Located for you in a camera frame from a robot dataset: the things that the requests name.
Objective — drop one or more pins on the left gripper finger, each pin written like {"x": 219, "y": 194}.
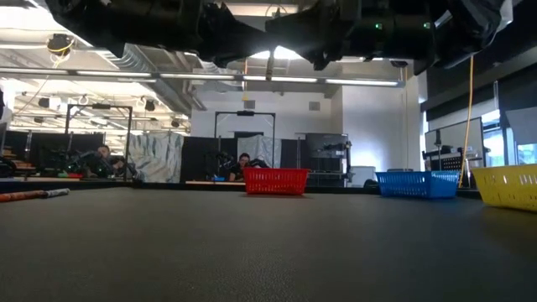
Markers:
{"x": 230, "y": 60}
{"x": 235, "y": 38}

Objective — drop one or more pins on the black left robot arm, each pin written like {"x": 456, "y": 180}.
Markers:
{"x": 92, "y": 21}

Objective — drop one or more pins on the black partition panel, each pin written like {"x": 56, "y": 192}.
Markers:
{"x": 201, "y": 155}
{"x": 54, "y": 147}

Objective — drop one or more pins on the yellow plastic basket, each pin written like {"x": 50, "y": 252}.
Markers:
{"x": 509, "y": 186}

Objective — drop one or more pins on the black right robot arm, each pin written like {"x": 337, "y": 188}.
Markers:
{"x": 419, "y": 38}

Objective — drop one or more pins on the blue white patterned curtain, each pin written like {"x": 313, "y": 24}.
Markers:
{"x": 159, "y": 155}

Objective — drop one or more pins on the red crayon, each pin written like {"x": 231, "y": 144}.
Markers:
{"x": 23, "y": 195}

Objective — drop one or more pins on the black gantry frame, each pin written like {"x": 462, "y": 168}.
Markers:
{"x": 113, "y": 107}
{"x": 245, "y": 113}

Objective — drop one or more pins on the black table frame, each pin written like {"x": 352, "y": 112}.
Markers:
{"x": 159, "y": 185}

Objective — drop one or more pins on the grey whiteboard panel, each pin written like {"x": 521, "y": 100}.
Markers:
{"x": 455, "y": 134}

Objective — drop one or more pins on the blue plastic basket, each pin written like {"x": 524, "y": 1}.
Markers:
{"x": 417, "y": 184}

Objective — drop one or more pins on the white crayon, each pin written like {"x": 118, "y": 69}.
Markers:
{"x": 58, "y": 192}

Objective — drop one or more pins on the long ceiling light strip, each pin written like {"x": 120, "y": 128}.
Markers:
{"x": 189, "y": 76}

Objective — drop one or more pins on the black table mat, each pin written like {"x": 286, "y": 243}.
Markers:
{"x": 268, "y": 260}

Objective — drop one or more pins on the black equipment cabinet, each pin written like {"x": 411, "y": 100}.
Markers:
{"x": 327, "y": 168}

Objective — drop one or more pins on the white bin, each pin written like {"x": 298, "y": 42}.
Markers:
{"x": 363, "y": 176}

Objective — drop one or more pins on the yellow green crayon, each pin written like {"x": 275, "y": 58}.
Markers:
{"x": 270, "y": 63}

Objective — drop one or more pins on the red plastic basket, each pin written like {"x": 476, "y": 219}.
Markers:
{"x": 274, "y": 181}

